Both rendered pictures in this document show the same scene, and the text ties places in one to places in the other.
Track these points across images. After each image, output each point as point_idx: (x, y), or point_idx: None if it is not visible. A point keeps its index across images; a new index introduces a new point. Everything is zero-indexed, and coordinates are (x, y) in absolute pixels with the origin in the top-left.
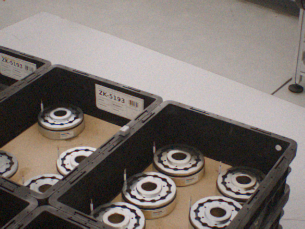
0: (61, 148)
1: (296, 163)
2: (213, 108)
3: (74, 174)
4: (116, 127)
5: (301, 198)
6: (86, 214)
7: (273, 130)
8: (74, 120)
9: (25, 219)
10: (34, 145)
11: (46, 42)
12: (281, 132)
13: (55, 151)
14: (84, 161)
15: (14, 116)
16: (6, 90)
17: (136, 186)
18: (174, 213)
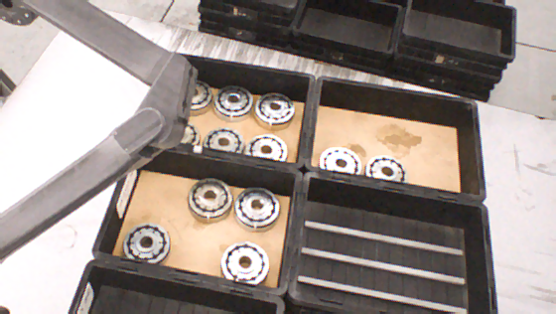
0: (181, 235)
1: (86, 110)
2: (9, 185)
3: (264, 163)
4: (133, 204)
5: (131, 101)
6: (301, 140)
7: (40, 132)
8: (149, 228)
9: (327, 172)
10: (185, 258)
11: None
12: (42, 126)
13: (188, 236)
14: (245, 163)
15: None
16: (164, 275)
17: (226, 149)
18: None
